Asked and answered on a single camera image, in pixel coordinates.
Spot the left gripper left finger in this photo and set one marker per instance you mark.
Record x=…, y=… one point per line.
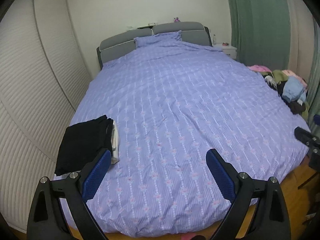
x=47, y=219

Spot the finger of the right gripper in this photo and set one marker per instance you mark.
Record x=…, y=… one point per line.
x=306, y=137

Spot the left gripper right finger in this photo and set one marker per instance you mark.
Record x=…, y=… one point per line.
x=270, y=219

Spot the black pants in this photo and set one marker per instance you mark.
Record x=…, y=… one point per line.
x=82, y=142

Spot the dark brown garment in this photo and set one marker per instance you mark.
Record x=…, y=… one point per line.
x=296, y=108

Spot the light blue garment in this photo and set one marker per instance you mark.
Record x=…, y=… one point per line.
x=294, y=90

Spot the olive green garment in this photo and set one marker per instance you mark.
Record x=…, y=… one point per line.
x=279, y=76

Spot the black white patterned garment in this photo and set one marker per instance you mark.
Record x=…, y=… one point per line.
x=271, y=82

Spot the pink garment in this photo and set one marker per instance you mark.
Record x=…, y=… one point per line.
x=259, y=68

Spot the folded cream garment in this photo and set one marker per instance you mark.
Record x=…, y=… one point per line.
x=115, y=144

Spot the white nightstand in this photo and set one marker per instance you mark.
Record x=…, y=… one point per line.
x=229, y=50

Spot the green curtain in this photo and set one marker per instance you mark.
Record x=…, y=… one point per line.
x=261, y=32

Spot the purple patterned bed cover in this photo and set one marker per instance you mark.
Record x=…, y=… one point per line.
x=173, y=101

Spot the white ribbed wardrobe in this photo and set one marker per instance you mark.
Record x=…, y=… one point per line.
x=43, y=80

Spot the grey upholstered headboard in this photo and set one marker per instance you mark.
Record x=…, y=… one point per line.
x=119, y=45

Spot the purple patterned pillow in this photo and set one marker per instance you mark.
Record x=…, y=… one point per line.
x=153, y=39

